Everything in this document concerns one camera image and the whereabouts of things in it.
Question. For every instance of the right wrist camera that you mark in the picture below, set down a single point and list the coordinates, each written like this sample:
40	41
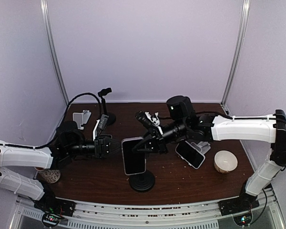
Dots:
148	120

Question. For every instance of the right aluminium frame post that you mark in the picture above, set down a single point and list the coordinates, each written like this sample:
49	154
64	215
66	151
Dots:
237	53

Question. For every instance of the floral mug yellow inside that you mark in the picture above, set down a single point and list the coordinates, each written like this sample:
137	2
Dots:
49	175

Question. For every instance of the smartphone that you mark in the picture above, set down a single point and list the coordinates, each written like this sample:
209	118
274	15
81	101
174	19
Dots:
188	153
134	163

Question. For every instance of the white folding phone stand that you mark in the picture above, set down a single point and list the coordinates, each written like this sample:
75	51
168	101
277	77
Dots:
81	119

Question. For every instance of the black round-base phone stand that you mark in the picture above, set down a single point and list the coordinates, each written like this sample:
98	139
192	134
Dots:
142	182

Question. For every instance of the white ceramic bowl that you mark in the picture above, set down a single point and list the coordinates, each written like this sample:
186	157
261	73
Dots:
225	162

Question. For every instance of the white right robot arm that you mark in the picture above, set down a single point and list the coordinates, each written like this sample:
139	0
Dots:
210	126

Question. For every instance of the aluminium frame post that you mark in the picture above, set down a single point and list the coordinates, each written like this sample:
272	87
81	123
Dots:
54	57
237	53

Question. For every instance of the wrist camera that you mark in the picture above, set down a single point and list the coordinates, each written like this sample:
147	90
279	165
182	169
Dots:
148	120
100	126

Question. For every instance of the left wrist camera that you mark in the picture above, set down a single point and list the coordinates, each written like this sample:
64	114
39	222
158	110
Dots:
100	126

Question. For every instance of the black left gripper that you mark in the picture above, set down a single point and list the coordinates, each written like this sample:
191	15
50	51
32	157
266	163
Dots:
101	147

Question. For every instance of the black round-base stand front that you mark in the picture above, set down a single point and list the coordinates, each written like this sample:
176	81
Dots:
111	117

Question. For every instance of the front aluminium rail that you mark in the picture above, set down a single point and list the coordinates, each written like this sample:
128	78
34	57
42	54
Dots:
200	215

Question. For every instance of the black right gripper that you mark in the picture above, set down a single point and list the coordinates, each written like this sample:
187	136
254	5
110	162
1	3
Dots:
155	141

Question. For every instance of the left aluminium frame post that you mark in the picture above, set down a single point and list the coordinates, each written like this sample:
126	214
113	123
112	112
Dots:
54	57

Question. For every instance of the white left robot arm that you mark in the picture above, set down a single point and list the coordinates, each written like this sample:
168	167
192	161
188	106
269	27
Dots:
69	142

